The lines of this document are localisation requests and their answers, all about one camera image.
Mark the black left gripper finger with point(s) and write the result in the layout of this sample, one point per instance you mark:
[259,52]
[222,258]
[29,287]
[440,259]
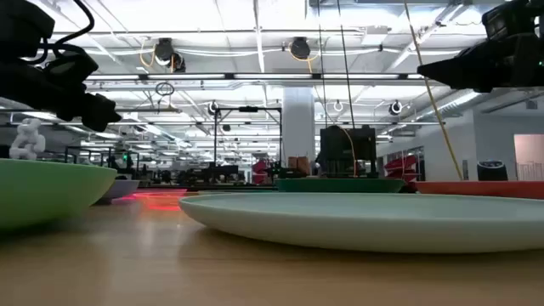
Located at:
[101,112]

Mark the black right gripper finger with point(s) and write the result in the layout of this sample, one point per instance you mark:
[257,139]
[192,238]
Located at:
[463,70]

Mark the blue opaque plastic plate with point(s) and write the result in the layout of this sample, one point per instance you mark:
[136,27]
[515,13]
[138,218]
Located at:
[121,189]

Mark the bright green plastic plate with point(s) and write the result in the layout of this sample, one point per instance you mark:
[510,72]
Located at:
[47,191]

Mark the pink translucent small plate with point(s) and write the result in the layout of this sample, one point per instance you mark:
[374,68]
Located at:
[161,193]

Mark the orange opaque plastic plate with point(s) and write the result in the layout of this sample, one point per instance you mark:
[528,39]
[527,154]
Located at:
[484,190]

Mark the dark green plastic plate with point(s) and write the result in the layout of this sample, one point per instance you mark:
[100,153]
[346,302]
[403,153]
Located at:
[340,185]

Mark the white robot figure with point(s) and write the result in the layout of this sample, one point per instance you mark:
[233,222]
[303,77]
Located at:
[27,142]

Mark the black round bin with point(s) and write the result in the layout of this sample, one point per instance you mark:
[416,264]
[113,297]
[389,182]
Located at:
[492,171]

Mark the red bin rack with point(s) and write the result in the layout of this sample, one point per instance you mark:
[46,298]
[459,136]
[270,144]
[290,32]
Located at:
[401,168]

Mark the black computer tower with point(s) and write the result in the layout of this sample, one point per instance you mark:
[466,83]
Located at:
[346,151]

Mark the red background object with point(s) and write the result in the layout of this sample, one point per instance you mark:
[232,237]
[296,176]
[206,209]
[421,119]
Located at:
[260,172]

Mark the white square pillar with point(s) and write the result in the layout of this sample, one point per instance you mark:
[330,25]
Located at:
[298,123]

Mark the long ceiling light strip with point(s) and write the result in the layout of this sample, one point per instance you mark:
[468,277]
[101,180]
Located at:
[272,77]

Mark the pale large plastic plate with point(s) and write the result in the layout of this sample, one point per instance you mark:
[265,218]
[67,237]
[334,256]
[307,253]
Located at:
[361,221]

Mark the brown cardboard boxes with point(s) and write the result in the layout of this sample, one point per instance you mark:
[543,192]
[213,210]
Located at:
[299,166]

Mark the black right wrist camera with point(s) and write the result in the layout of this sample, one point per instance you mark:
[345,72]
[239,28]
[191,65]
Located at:
[514,17]

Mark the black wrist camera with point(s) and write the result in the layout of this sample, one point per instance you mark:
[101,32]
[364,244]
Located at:
[514,17]
[23,25]

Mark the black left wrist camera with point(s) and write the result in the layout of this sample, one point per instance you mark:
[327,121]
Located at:
[23,25]

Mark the pale pink wall panel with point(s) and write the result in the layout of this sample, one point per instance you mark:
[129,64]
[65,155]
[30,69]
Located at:
[529,157]

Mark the black background frame stand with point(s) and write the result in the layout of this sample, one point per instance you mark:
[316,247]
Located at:
[247,109]

